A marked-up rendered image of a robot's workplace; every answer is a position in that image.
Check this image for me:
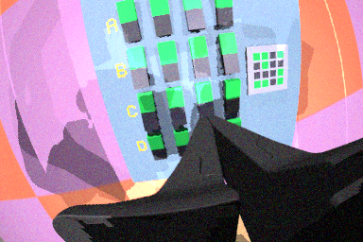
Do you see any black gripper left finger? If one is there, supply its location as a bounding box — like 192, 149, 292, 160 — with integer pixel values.
52, 117, 241, 242

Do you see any light blue switch panel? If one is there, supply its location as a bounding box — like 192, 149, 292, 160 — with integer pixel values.
79, 0, 302, 182

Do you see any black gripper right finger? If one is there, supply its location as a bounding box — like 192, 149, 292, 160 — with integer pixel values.
208, 116, 363, 242

